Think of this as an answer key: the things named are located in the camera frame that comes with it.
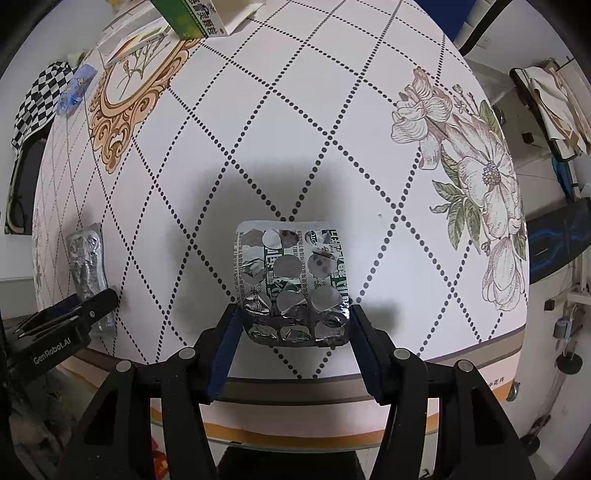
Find green medicine box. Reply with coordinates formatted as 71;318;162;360
151;0;230;40

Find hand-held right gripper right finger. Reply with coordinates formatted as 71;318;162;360
349;304;537;480

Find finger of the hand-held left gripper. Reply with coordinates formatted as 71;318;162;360
24;294;94;325
16;287;120;341

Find plain silver blister pack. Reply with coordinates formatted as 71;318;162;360
65;223;116;334

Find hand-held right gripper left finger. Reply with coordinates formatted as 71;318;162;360
69;304;244;480

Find black white checkered cloth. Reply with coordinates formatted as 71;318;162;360
11;62;75;149

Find dark chair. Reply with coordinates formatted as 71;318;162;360
4;133;49;235

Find black round-base stand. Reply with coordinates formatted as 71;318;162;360
553;305;583;376

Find white flat paper box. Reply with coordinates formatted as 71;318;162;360
98;22;172;69

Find silver green-print blister pack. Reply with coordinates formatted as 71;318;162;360
235;220;352;348

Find beige cloth bag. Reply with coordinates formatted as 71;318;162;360
510;57;591;163

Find blue plastic wrapper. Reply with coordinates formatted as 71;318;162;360
57;64;97;117

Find black blue padded seat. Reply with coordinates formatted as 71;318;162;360
525;198;591;285

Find floral printed tablecloth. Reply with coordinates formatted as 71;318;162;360
30;0;530;444

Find white cardboard box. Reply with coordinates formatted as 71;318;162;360
221;0;269;34

